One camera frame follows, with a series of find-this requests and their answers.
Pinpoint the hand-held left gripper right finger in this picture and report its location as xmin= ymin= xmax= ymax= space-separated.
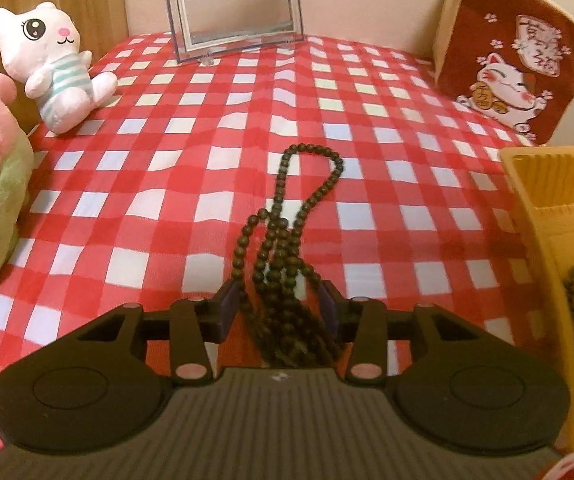
xmin=318 ymin=280 xmax=490 ymax=386

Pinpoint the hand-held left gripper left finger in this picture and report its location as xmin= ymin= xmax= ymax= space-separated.
xmin=73 ymin=280 xmax=242 ymax=386

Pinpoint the long dark bead necklace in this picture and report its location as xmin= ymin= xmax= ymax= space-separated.
xmin=231 ymin=142 xmax=345 ymax=368

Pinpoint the orange plastic tray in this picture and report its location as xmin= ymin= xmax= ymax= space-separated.
xmin=500 ymin=146 xmax=574 ymax=453

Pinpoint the red checked tablecloth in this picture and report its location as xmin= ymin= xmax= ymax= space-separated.
xmin=0 ymin=32 xmax=574 ymax=461

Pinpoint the red lucky cat cushion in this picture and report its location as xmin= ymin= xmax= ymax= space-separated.
xmin=432 ymin=0 xmax=574 ymax=147

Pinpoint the white rabbit plush toy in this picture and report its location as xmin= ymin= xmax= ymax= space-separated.
xmin=0 ymin=2 xmax=118 ymax=135

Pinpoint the clear sand picture frame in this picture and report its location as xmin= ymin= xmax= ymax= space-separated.
xmin=161 ymin=0 xmax=305 ymax=65

